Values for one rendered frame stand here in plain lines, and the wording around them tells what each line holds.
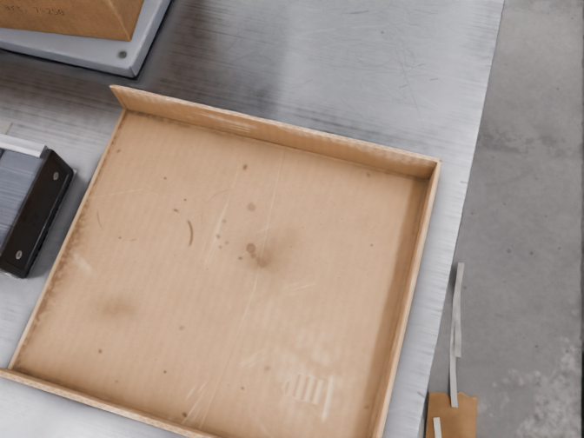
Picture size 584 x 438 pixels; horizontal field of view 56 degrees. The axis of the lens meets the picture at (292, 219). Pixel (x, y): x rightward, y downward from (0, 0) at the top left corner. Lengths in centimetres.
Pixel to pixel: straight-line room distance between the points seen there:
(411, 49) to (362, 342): 29
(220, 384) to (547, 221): 113
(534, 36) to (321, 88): 123
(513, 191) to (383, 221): 101
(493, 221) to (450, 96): 90
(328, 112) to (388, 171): 8
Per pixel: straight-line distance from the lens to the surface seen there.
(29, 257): 53
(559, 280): 143
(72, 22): 59
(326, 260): 47
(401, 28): 59
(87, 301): 50
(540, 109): 160
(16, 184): 51
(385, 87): 55
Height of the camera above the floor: 129
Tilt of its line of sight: 70 degrees down
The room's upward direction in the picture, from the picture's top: 9 degrees counter-clockwise
